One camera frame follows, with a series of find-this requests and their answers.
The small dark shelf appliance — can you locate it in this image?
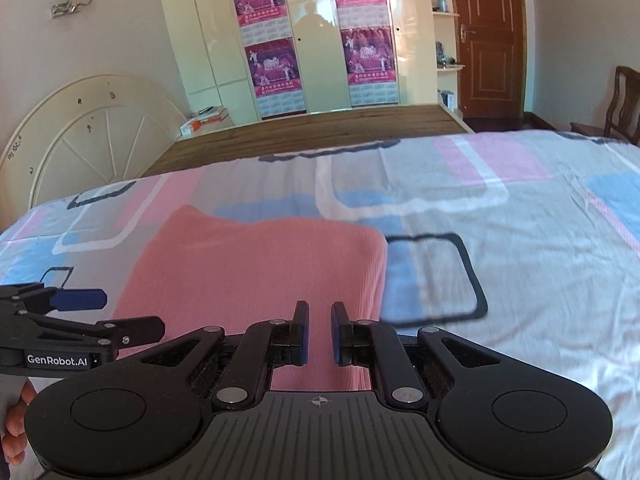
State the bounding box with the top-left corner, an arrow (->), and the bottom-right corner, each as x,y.
436,42 -> 464,68

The patterned bed sheet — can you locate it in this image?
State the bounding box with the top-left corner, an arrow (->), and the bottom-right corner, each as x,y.
0,129 -> 640,480

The cream wardrobe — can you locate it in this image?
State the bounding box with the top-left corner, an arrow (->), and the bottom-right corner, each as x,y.
154,0 -> 462,128

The cream round headboard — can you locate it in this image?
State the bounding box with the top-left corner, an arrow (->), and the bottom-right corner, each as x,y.
0,74 -> 193,228

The brown wooden door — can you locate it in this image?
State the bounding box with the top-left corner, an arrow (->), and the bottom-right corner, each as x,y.
450,0 -> 527,120

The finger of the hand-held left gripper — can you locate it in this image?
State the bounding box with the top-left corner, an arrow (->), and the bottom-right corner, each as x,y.
0,282 -> 108,318
20,316 -> 166,348

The pink knit shirt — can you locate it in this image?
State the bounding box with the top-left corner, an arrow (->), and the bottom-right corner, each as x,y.
112,204 -> 390,393

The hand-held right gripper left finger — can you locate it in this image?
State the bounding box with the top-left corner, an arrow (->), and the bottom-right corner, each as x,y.
137,301 -> 310,411

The person's left hand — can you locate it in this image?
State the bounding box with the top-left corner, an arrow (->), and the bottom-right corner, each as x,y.
0,379 -> 39,468

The wooden chair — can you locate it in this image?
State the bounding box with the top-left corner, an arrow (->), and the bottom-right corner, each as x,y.
570,65 -> 640,147

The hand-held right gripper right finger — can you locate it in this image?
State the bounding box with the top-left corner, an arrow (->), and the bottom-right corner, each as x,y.
330,301 -> 507,411

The white orange box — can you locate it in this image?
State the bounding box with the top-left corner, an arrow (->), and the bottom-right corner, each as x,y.
179,107 -> 231,136

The wooden bed frame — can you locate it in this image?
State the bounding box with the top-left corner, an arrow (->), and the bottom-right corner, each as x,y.
142,104 -> 476,178

